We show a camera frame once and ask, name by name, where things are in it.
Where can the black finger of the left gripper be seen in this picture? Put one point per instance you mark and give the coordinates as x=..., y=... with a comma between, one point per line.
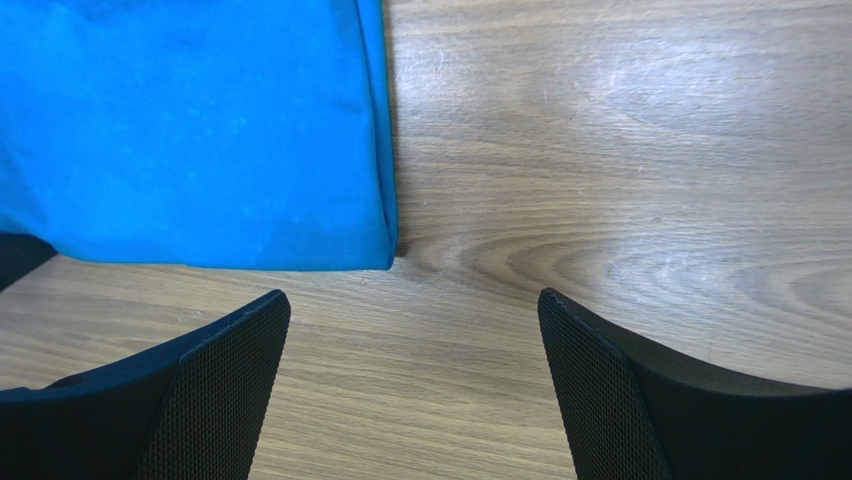
x=20, y=255

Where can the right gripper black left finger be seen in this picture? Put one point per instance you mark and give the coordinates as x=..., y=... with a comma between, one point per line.
x=190, y=408

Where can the blue t shirt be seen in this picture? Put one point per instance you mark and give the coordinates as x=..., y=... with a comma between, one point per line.
x=250, y=135

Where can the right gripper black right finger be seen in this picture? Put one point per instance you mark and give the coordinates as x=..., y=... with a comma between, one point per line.
x=633, y=408

